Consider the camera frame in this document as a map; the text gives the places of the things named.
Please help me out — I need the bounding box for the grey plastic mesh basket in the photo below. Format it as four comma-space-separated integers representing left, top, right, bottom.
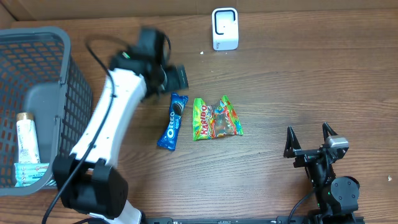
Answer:
1, 27, 93, 196

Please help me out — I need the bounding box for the white barcode scanner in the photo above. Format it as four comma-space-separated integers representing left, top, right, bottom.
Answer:
211, 7, 239, 51

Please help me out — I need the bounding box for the green Haribo gummy bag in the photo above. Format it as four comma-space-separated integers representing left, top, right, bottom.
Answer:
192, 95, 244, 141

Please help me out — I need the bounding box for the teal snack packet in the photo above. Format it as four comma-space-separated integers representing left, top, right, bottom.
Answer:
14, 163, 49, 187

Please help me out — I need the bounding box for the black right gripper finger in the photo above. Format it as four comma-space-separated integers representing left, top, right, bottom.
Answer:
322, 122, 338, 142
284, 126, 301, 156

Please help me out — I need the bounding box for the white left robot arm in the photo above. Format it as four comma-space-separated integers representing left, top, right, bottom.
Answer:
42, 27, 188, 223

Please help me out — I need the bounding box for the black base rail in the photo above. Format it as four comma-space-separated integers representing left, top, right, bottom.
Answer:
142, 216, 365, 224

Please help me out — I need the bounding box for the white tube with gold cap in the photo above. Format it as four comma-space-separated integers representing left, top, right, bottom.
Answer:
16, 113, 40, 164

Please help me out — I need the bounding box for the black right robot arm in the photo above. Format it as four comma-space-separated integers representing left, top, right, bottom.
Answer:
277, 123, 364, 224

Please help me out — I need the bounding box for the blue Oreo cookie pack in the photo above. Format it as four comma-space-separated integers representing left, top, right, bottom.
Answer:
157, 93, 189, 151

